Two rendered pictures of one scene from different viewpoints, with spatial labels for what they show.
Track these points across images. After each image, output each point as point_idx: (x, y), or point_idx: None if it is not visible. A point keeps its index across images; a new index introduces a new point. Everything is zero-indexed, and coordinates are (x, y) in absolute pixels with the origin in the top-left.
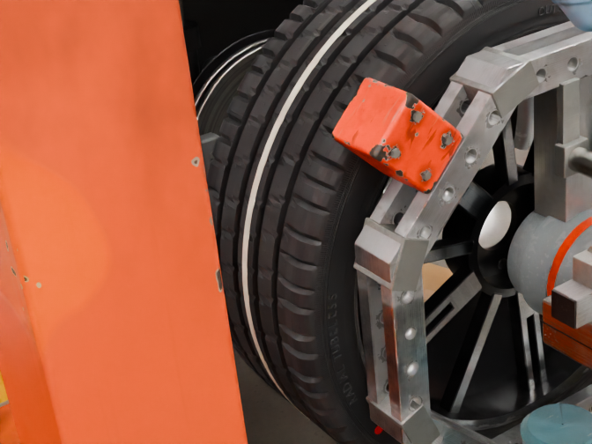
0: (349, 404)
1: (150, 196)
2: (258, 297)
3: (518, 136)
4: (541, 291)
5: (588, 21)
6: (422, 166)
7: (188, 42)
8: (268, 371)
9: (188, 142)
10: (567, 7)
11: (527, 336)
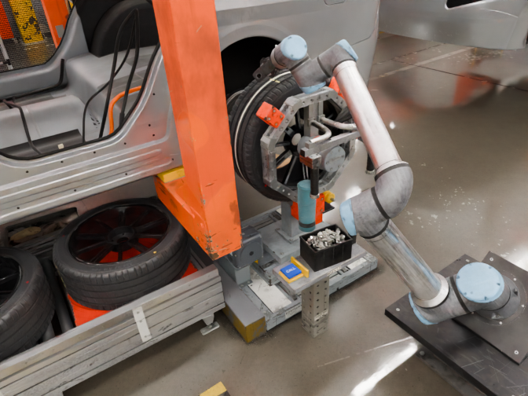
0: (258, 178)
1: (217, 124)
2: (238, 152)
3: None
4: None
5: (306, 92)
6: (275, 122)
7: None
8: (240, 171)
9: (225, 113)
10: (302, 89)
11: (303, 166)
